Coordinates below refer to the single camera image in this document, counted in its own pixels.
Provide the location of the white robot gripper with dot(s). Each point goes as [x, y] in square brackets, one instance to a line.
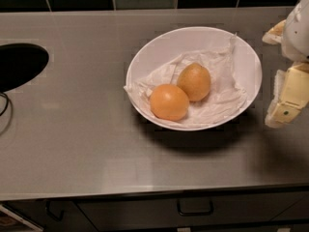
[297, 36]

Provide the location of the dull orange fruit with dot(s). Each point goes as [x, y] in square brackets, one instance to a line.
[195, 81]

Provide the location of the white ceramic bowl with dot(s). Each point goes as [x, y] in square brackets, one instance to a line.
[236, 75]

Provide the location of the white paper towel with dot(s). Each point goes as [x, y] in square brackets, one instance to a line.
[155, 65]

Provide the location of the bright orange front fruit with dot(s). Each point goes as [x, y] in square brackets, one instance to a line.
[169, 102]

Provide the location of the dark drawer front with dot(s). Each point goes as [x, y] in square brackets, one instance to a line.
[162, 213]

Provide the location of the black round sink opening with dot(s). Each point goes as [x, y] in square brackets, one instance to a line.
[20, 63]

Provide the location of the black centre drawer handle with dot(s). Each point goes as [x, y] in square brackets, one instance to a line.
[194, 208]

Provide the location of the black drawer handle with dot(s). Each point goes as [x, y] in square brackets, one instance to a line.
[54, 210]
[194, 208]

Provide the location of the black left drawer handle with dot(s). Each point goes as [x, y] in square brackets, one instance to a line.
[54, 210]

